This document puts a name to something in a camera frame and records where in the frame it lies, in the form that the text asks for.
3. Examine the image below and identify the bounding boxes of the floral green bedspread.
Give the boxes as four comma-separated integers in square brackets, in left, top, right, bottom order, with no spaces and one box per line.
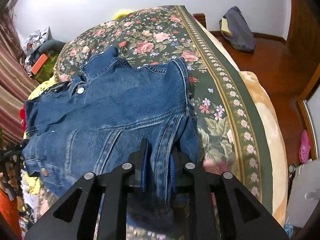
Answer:
[53,4,274,240]

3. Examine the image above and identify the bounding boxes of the pink croc shoe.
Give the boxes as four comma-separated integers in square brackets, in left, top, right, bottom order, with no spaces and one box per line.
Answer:
[299,130,311,164]

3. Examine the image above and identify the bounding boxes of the orange box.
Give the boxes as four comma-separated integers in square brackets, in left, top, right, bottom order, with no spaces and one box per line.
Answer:
[31,54,49,75]

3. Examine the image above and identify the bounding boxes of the blue denim jacket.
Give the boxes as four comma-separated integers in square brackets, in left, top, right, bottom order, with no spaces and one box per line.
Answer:
[22,46,200,200]

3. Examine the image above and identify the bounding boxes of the striped maroon curtain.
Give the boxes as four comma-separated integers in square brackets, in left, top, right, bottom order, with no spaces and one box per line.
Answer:
[1,8,39,146]

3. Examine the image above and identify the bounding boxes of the grey purple bag on floor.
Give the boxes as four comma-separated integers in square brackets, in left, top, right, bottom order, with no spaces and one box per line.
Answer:
[219,6,256,53]

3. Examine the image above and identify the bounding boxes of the red garment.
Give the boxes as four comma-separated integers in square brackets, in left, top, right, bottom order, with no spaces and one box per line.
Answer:
[19,107,26,132]

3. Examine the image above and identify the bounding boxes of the grey pillow on pile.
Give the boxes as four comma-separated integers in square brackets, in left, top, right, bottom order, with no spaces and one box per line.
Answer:
[39,40,66,54]

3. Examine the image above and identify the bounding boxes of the silver gift wrap pile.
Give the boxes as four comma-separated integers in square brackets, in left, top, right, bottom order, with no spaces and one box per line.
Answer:
[23,26,52,56]

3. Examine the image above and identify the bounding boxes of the green patterned storage box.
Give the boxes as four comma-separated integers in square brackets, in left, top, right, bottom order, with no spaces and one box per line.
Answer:
[31,51,59,83]

